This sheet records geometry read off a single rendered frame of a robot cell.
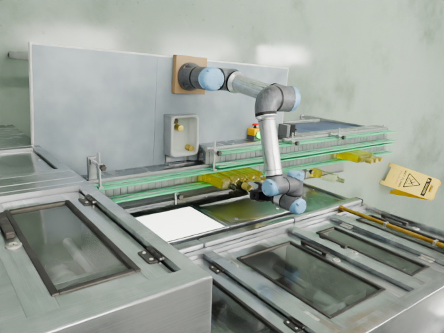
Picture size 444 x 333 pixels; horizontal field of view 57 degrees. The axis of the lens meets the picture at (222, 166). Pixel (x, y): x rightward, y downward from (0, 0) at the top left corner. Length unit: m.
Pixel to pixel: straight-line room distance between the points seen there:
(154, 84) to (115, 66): 0.23
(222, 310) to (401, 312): 0.59
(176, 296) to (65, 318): 0.19
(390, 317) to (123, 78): 1.56
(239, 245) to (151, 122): 0.83
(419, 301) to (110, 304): 1.16
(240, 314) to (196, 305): 0.60
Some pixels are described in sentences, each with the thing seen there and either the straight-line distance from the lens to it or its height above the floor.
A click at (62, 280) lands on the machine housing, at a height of 1.96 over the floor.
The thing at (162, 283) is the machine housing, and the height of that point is 2.10.
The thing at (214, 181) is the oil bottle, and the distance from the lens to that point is 2.20.
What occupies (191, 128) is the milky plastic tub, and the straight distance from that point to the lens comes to 2.31.
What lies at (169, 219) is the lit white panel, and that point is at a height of 1.10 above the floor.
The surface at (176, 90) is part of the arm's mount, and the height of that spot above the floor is 0.79.
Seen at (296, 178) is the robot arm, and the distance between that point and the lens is 1.85.
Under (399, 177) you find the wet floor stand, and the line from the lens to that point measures 5.41.
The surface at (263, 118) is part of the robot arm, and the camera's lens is 1.78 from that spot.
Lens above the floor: 2.71
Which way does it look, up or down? 51 degrees down
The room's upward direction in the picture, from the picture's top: 111 degrees clockwise
